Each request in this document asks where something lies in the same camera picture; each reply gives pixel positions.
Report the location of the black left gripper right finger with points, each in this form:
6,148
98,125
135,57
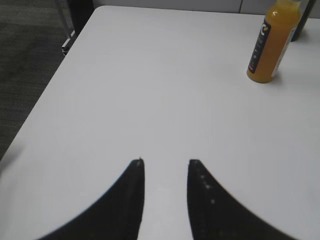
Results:
214,214

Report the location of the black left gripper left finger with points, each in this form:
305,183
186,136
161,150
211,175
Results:
116,215

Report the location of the orange juice bottle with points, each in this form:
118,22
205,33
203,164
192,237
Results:
275,34

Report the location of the dark red wine bottle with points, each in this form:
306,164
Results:
305,10

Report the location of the metal table leg frame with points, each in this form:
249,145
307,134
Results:
66,21

